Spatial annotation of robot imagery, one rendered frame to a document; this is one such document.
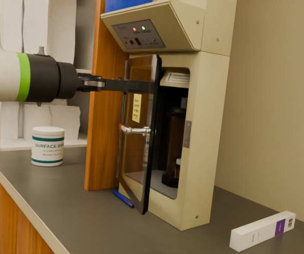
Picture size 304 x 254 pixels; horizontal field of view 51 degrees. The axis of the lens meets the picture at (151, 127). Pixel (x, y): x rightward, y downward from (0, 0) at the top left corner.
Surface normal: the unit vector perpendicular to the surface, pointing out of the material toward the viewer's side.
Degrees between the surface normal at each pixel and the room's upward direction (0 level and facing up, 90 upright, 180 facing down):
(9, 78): 93
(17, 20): 85
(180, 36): 135
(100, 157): 90
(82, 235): 0
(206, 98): 90
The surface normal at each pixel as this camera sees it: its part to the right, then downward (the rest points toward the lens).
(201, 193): 0.60, 0.17
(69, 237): 0.09, -0.99
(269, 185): -0.79, 0.01
